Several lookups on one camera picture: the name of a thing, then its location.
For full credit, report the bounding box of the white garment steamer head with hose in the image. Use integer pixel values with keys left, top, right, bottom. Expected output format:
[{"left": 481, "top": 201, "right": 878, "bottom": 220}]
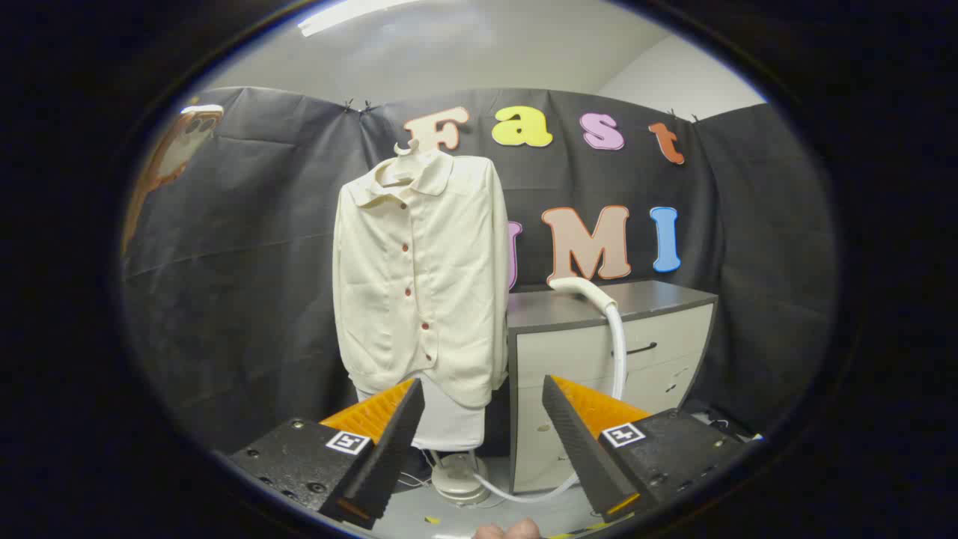
[{"left": 470, "top": 277, "right": 627, "bottom": 504}]

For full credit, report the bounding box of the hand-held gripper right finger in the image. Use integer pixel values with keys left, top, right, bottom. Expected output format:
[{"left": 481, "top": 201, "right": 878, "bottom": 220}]
[{"left": 541, "top": 374, "right": 749, "bottom": 523}]

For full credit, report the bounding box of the cream button-up shirt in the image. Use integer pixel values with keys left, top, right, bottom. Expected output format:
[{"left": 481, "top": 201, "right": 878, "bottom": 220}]
[{"left": 332, "top": 150, "right": 511, "bottom": 409}]

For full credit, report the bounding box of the orange brown wall decoration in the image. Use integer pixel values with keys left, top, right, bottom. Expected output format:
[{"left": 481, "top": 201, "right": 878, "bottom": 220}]
[{"left": 120, "top": 105, "right": 225, "bottom": 255}]

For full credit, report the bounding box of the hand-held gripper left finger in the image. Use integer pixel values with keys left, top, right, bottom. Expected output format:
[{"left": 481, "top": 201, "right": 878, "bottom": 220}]
[{"left": 225, "top": 378, "right": 426, "bottom": 531}]

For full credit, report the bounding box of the grey-topped white cabinet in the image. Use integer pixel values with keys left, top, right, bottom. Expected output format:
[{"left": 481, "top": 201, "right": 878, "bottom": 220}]
[{"left": 507, "top": 280, "right": 719, "bottom": 495}]

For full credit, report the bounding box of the white garment steamer base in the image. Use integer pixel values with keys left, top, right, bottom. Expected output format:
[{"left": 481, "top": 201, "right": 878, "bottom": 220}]
[{"left": 430, "top": 451, "right": 491, "bottom": 504}]

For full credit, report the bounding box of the cream plastic hanger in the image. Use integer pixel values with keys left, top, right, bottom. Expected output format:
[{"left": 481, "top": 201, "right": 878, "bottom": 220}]
[{"left": 374, "top": 138, "right": 442, "bottom": 186}]

